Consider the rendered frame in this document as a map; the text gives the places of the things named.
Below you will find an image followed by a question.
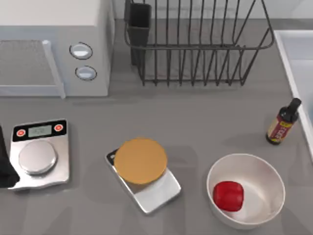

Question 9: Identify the round orange-brown bread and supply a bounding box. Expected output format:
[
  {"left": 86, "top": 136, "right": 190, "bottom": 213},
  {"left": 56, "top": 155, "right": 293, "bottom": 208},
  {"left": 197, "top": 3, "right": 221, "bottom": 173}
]
[{"left": 114, "top": 138, "right": 168, "bottom": 185}]

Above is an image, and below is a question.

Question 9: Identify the silver flat kitchen scale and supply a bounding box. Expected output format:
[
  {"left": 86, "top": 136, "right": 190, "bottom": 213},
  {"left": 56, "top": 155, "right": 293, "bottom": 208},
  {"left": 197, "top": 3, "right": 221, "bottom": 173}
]
[{"left": 105, "top": 148, "right": 182, "bottom": 215}]

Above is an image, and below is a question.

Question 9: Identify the microwave knob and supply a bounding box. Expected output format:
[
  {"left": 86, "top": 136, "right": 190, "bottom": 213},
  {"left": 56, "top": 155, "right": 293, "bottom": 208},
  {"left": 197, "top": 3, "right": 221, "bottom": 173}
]
[
  {"left": 75, "top": 65, "right": 98, "bottom": 81},
  {"left": 69, "top": 42, "right": 93, "bottom": 60}
]

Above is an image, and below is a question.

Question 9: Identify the black cutlery holder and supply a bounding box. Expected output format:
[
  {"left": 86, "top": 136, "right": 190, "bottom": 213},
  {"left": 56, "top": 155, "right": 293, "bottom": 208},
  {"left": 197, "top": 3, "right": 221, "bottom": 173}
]
[{"left": 124, "top": 0, "right": 152, "bottom": 47}]

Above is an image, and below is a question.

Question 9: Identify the pale microwave oven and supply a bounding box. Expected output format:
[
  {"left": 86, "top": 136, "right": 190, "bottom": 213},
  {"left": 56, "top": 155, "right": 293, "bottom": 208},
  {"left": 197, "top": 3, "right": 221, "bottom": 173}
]
[{"left": 0, "top": 0, "right": 115, "bottom": 99}]

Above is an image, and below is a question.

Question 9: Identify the red bell pepper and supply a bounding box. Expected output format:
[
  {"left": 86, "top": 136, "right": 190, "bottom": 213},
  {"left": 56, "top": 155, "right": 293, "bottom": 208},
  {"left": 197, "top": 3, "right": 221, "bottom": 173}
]
[{"left": 213, "top": 181, "right": 245, "bottom": 212}]

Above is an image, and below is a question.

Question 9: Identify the white bowl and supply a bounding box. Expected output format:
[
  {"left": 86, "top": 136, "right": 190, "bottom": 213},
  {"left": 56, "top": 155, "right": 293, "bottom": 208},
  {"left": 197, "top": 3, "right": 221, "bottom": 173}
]
[{"left": 206, "top": 153, "right": 286, "bottom": 230}]

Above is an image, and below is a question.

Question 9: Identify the silver scale with display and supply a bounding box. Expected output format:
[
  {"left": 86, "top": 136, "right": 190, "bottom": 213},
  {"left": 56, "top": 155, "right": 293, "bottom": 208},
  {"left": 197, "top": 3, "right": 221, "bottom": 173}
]
[{"left": 8, "top": 118, "right": 71, "bottom": 192}]

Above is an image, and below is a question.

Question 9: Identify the dark sauce bottle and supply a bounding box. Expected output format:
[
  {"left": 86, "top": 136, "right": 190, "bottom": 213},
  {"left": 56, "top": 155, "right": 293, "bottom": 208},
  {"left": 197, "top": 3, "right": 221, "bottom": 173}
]
[{"left": 266, "top": 98, "right": 302, "bottom": 146}]

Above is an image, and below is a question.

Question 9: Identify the microwave door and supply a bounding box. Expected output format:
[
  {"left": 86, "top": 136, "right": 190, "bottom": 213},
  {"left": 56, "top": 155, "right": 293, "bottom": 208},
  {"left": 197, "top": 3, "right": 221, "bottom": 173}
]
[{"left": 0, "top": 40, "right": 66, "bottom": 99}]

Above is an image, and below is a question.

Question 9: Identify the white sink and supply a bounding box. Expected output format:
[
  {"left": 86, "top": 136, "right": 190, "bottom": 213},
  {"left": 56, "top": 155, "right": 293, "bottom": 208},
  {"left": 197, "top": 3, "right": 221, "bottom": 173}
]
[{"left": 273, "top": 29, "right": 313, "bottom": 164}]

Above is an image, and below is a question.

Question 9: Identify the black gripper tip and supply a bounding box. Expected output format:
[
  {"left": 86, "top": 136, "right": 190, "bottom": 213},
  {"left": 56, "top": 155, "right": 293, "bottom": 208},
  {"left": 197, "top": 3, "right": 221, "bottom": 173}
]
[{"left": 0, "top": 125, "right": 21, "bottom": 188}]

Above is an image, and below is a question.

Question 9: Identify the dark wire dish rack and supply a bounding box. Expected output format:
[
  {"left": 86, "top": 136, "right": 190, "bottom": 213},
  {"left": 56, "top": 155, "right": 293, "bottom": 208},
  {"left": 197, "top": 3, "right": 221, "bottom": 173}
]
[{"left": 124, "top": 0, "right": 275, "bottom": 87}]

